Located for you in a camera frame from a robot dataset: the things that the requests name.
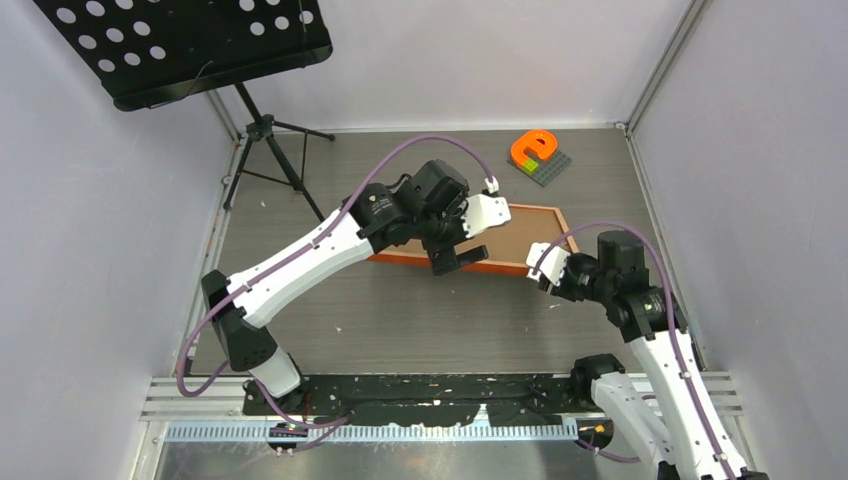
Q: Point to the copper picture frame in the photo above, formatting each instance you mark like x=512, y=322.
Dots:
x=413, y=254

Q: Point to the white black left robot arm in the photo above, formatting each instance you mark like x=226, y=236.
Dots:
x=243, y=304

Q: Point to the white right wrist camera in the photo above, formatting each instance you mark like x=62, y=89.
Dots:
x=546, y=262

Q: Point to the aluminium front rail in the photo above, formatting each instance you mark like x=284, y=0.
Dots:
x=234, y=410

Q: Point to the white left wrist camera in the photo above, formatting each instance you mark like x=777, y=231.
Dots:
x=486, y=210

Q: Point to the orange letter toy block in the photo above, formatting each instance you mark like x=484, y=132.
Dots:
x=541, y=142

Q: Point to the grey building baseplate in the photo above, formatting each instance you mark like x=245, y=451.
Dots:
x=549, y=168

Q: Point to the black perforated music stand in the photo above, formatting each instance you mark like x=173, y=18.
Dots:
x=148, y=54

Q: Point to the green building brick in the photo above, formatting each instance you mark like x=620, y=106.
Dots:
x=529, y=166

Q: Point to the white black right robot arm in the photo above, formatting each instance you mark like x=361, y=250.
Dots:
x=683, y=436

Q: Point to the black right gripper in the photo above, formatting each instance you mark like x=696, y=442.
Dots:
x=563, y=289

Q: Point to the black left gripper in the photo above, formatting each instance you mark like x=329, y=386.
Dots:
x=444, y=256

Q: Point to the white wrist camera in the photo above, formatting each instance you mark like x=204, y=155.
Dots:
x=486, y=210
x=546, y=262

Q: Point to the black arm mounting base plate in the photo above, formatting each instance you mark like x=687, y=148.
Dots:
x=443, y=400

